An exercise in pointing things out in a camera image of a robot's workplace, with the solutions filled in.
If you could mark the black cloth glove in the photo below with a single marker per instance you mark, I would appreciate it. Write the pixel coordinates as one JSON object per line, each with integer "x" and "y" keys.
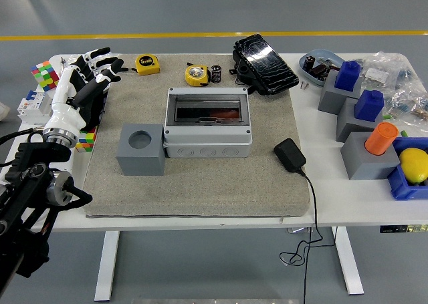
{"x": 95, "y": 113}

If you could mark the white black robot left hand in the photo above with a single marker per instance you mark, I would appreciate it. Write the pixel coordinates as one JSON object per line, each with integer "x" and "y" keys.
{"x": 65, "y": 103}

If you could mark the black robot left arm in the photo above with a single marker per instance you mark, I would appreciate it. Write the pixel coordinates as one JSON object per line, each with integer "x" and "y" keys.
{"x": 26, "y": 190}

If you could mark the black cracked glossy case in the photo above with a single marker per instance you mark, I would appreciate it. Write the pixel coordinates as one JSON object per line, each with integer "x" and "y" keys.
{"x": 267, "y": 67}

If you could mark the blue-grey oval tray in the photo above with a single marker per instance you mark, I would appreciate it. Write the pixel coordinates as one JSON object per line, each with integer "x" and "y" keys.
{"x": 321, "y": 55}

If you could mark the large pastel puzzle cube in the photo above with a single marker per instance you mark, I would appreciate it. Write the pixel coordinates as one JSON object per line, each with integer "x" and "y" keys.
{"x": 43, "y": 75}

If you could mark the table control panel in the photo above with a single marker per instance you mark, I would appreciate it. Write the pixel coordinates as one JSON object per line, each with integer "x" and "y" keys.
{"x": 401, "y": 229}

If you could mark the grey holder block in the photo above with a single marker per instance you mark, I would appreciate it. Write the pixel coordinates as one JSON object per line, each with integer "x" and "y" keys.
{"x": 329, "y": 98}
{"x": 347, "y": 127}
{"x": 364, "y": 165}

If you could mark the yellow square tape measure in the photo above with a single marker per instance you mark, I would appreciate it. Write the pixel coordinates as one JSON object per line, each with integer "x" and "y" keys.
{"x": 147, "y": 65}

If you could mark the yellow round tape measure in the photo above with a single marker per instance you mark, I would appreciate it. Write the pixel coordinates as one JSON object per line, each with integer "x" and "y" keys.
{"x": 197, "y": 75}

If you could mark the clear bag of parts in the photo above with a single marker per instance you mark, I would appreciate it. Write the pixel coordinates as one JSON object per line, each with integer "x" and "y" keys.
{"x": 381, "y": 70}
{"x": 408, "y": 100}

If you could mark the white power strip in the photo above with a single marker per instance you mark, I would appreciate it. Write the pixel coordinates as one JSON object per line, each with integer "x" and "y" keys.
{"x": 71, "y": 160}

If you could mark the small black capacitor cylinder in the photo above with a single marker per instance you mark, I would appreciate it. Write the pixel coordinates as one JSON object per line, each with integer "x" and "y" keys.
{"x": 216, "y": 74}

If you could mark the small bright puzzle cube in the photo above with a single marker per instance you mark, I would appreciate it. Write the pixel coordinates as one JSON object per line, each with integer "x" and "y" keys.
{"x": 87, "y": 142}

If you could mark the grey block with round hole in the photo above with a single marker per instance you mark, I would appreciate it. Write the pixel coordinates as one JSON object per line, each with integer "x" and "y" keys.
{"x": 140, "y": 162}

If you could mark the white table leg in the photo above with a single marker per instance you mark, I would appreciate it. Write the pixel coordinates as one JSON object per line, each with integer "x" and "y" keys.
{"x": 107, "y": 267}
{"x": 349, "y": 264}

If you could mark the blue battery block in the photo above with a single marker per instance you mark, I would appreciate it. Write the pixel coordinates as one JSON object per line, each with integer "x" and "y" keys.
{"x": 347, "y": 77}
{"x": 368, "y": 105}

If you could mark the yellow mango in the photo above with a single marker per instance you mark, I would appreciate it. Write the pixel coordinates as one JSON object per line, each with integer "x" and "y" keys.
{"x": 414, "y": 165}

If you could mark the blue plastic bin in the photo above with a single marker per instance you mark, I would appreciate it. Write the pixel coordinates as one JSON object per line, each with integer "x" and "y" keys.
{"x": 401, "y": 188}

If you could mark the small green cylinder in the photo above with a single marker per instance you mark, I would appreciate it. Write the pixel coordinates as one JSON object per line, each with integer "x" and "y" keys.
{"x": 405, "y": 134}

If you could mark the black power adapter plug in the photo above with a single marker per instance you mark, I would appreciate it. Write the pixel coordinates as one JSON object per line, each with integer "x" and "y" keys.
{"x": 290, "y": 155}

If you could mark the black capacitor in tray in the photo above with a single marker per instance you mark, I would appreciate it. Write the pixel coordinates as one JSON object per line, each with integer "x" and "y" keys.
{"x": 309, "y": 63}

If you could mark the grey-brown mat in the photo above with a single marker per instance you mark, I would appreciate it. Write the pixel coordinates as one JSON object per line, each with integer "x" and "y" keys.
{"x": 207, "y": 190}

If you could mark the white circuit breaker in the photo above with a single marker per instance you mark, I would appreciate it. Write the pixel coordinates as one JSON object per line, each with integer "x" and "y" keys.
{"x": 31, "y": 107}

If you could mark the dark brown cylinder part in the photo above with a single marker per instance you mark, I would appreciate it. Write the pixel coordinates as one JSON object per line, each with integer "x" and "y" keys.
{"x": 320, "y": 71}

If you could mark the grey electrical enclosure box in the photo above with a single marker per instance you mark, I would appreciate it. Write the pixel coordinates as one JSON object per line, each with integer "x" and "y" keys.
{"x": 207, "y": 143}

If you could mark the orange cylinder battery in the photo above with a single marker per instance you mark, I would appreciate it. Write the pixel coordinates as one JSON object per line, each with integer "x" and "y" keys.
{"x": 379, "y": 140}
{"x": 224, "y": 112}

